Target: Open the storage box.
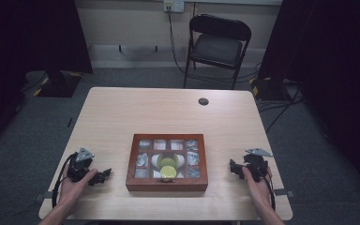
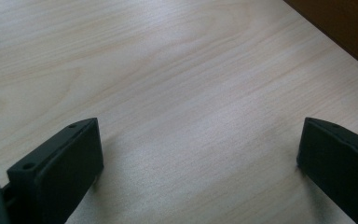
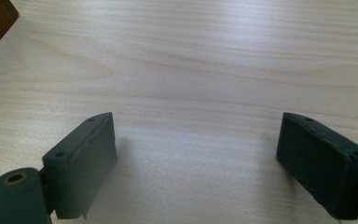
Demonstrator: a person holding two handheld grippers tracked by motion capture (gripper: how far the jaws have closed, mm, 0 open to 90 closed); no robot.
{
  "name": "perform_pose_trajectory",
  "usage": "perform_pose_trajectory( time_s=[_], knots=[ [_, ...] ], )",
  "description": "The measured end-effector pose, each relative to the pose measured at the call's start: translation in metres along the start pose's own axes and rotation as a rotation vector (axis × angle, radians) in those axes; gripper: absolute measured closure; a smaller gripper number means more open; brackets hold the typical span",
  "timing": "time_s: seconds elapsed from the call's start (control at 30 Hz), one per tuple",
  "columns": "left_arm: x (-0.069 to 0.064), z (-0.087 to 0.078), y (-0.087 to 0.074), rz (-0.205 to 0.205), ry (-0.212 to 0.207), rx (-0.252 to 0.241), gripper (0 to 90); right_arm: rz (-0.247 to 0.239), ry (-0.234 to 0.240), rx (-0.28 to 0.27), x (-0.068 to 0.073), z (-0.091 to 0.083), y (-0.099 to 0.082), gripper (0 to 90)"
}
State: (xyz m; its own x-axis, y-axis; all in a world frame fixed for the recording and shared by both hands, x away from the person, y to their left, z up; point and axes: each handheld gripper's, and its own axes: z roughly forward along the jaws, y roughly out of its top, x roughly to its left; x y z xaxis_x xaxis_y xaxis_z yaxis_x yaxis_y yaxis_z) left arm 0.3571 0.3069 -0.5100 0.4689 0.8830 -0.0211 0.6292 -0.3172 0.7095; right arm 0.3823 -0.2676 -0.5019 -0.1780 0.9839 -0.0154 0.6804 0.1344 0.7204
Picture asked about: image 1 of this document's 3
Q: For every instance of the dark curtain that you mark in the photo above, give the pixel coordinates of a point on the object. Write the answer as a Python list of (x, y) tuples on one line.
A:
[(331, 62), (28, 47)]

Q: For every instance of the group of white sachets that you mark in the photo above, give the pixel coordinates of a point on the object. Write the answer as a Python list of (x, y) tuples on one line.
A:
[(176, 144)]

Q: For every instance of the white wall socket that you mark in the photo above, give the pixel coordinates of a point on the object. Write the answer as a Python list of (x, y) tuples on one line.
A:
[(174, 5)]

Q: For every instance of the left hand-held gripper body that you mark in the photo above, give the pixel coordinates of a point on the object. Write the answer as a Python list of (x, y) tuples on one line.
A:
[(78, 170)]

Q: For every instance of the grey tape strip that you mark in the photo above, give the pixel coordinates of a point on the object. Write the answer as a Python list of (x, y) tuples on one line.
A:
[(45, 196), (284, 192)]

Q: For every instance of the black folding chair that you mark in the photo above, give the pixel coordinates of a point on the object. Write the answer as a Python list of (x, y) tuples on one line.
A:
[(217, 47)]

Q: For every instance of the black stand base yellow tape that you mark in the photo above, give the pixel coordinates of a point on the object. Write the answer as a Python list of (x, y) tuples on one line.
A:
[(59, 86), (268, 89)]

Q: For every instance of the person's right hand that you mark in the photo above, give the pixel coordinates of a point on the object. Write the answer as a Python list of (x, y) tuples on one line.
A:
[(256, 189)]

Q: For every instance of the round dark table grommet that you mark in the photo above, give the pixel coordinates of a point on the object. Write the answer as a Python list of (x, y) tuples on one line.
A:
[(203, 101)]

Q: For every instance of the person's left hand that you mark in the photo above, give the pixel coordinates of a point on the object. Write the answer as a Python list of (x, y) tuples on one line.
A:
[(73, 189)]

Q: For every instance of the wooden box with glass lid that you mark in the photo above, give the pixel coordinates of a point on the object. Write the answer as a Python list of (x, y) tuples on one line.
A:
[(167, 186)]

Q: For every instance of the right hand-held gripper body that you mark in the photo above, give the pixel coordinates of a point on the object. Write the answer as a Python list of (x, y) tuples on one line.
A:
[(256, 164)]

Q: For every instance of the white ceramic cup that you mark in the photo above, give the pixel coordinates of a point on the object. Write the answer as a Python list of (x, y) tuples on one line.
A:
[(181, 161)]

